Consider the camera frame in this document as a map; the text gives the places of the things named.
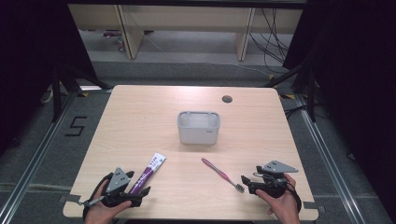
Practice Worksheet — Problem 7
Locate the person's left hand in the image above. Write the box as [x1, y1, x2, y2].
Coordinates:
[84, 186, 133, 224]

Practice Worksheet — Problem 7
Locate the black metal stand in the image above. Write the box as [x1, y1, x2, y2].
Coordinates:
[50, 62, 112, 123]
[263, 58, 319, 123]

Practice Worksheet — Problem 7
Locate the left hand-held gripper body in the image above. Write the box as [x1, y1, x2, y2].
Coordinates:
[101, 167, 145, 208]

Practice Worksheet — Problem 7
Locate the aluminium floor rail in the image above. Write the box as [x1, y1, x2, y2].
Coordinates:
[294, 94, 363, 224]
[0, 91, 79, 224]

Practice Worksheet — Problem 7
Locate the purple white toothpaste tube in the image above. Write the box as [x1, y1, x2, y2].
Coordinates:
[127, 152, 167, 195]

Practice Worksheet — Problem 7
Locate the bundle of black cables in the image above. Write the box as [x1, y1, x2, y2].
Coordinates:
[247, 7, 294, 75]

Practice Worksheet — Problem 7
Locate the light wooden desk frame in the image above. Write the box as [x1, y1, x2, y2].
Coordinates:
[67, 3, 304, 63]

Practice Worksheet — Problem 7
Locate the grey toothbrush holder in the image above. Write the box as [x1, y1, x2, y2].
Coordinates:
[177, 110, 221, 146]

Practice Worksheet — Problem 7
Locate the person's right hand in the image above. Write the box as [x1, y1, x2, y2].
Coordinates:
[255, 173, 302, 224]

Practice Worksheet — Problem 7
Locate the pink toothbrush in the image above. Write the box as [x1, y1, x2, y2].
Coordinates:
[201, 157, 246, 194]

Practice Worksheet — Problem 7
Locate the silver plug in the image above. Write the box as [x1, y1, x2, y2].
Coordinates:
[78, 195, 106, 207]

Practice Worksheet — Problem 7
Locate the black cable loop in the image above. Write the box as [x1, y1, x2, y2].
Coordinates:
[286, 181, 303, 214]
[81, 172, 114, 220]

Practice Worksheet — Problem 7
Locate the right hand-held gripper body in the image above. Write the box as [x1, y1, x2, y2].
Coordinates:
[247, 160, 299, 199]

